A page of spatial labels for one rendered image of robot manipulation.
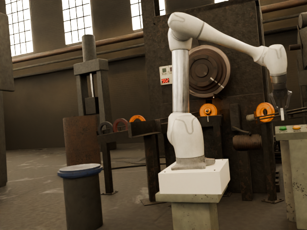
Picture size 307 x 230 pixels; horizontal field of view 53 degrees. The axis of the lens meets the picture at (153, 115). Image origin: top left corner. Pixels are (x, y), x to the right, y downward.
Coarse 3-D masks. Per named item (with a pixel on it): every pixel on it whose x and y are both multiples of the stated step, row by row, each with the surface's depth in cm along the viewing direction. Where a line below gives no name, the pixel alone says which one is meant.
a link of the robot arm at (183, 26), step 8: (176, 16) 163; (184, 16) 162; (192, 16) 164; (168, 24) 167; (176, 24) 163; (184, 24) 162; (192, 24) 162; (200, 24) 163; (176, 32) 169; (184, 32) 165; (192, 32) 164
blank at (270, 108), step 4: (260, 104) 242; (264, 104) 239; (268, 104) 236; (260, 108) 243; (264, 108) 240; (268, 108) 236; (272, 108) 235; (256, 112) 246; (260, 112) 243; (268, 112) 237; (272, 112) 234; (268, 116) 237; (260, 120) 243; (264, 120) 240; (268, 120) 237
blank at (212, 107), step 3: (204, 105) 276; (207, 105) 274; (210, 105) 273; (213, 105) 273; (201, 108) 277; (204, 108) 276; (207, 108) 275; (210, 108) 274; (213, 108) 272; (201, 111) 277; (204, 111) 276; (213, 111) 272; (216, 111) 272; (201, 114) 277; (204, 114) 276; (213, 114) 272; (216, 114) 273
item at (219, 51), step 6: (198, 48) 275; (204, 48) 273; (210, 48) 270; (216, 48) 268; (222, 54) 266; (228, 60) 265; (228, 66) 265; (228, 72) 265; (228, 78) 265; (222, 84) 267; (216, 90) 269; (198, 96) 276; (204, 96) 274; (210, 96) 272
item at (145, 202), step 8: (152, 120) 283; (160, 120) 264; (128, 128) 273; (136, 128) 279; (144, 128) 281; (152, 128) 282; (160, 128) 265; (136, 136) 263; (144, 136) 268; (144, 144) 271; (152, 152) 268; (152, 160) 268; (152, 168) 268; (152, 176) 268; (152, 184) 268; (152, 192) 267; (144, 200) 273; (152, 200) 267
